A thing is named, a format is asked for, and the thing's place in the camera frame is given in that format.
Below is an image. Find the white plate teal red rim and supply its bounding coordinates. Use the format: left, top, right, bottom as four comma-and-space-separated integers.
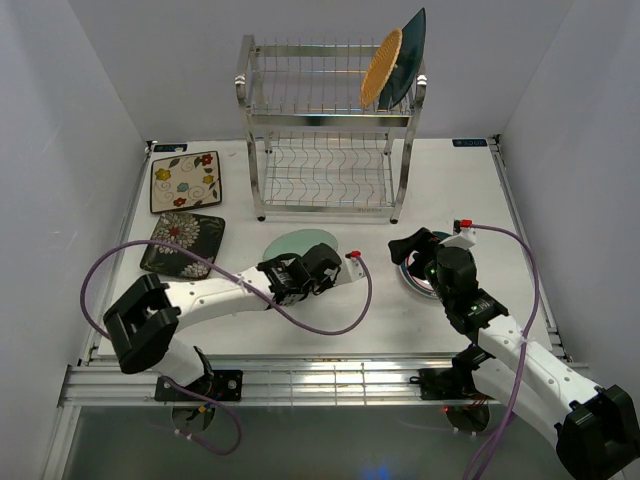
398, 252, 438, 300

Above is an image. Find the light green floral plate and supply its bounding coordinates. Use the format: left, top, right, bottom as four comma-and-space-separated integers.
262, 229, 339, 261

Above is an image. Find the black square floral plate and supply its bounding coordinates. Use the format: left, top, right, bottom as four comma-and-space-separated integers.
139, 212, 226, 280

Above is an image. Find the woven bamboo round plate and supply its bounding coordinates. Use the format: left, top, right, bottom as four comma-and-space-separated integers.
359, 28, 403, 109

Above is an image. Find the dark teal square plate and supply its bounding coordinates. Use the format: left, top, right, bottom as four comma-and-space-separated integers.
378, 8, 427, 110

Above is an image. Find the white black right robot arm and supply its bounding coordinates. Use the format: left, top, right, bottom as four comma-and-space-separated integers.
388, 220, 639, 479

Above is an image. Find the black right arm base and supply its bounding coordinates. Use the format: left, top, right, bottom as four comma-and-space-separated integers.
409, 344, 494, 400

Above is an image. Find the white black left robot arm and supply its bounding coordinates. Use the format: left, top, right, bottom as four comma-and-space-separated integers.
103, 243, 342, 400

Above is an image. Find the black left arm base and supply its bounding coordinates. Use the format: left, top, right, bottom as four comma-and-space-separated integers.
154, 370, 244, 402

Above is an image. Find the stainless steel dish rack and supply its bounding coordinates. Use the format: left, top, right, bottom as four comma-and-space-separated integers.
234, 35, 427, 224

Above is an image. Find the cream square floral plate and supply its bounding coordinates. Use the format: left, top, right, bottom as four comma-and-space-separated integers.
149, 151, 222, 214

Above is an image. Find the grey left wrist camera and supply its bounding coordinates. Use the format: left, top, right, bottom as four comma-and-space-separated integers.
334, 250, 366, 287

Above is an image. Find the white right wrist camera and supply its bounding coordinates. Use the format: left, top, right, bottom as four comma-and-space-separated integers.
439, 219, 477, 250

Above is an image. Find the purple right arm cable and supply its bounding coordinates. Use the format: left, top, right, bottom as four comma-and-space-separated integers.
399, 222, 542, 480

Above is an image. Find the aluminium front rail frame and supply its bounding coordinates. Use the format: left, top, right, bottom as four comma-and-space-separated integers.
57, 134, 601, 409

